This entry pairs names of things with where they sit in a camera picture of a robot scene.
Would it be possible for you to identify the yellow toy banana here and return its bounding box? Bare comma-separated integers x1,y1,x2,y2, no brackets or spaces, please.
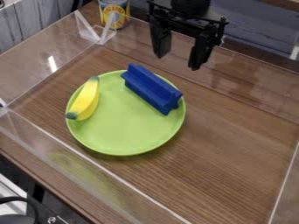
65,76,100,121

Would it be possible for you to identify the black cable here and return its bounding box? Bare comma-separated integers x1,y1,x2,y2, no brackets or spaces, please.
0,196,43,224

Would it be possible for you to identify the blue plastic block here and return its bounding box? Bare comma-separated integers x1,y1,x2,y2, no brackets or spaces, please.
120,63,183,116

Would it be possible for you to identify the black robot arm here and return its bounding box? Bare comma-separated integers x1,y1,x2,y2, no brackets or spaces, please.
147,0,230,71

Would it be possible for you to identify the yellow labelled can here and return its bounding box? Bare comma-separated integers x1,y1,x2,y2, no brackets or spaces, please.
97,0,131,30

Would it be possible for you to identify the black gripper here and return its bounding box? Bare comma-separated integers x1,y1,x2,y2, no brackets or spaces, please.
147,0,230,71

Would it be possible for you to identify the green round plate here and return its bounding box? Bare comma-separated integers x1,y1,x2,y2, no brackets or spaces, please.
65,70,187,156

